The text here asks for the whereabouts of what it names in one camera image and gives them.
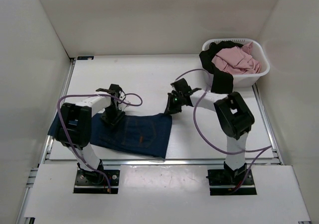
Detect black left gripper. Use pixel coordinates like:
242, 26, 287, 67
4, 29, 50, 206
98, 105, 125, 130

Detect dark blue denim trousers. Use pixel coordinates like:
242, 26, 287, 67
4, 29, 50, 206
48, 112, 173, 159

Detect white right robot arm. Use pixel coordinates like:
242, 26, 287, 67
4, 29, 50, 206
164, 78, 255, 184

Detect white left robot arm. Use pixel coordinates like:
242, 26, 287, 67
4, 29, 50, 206
54, 84, 125, 184

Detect black garment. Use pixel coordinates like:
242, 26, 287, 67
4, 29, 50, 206
199, 41, 243, 94

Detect white plastic laundry basket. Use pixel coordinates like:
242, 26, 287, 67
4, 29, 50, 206
202, 38, 270, 88

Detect pink garment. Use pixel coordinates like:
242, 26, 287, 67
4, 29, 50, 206
212, 42, 262, 75

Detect white front cover board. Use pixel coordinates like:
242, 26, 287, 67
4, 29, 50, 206
25, 164, 310, 224

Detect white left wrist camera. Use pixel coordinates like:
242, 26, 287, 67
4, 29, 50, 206
118, 95, 131, 111

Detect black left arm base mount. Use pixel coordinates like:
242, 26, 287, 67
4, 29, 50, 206
73, 169, 120, 194

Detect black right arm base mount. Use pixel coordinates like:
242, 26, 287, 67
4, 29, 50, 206
206, 169, 257, 196

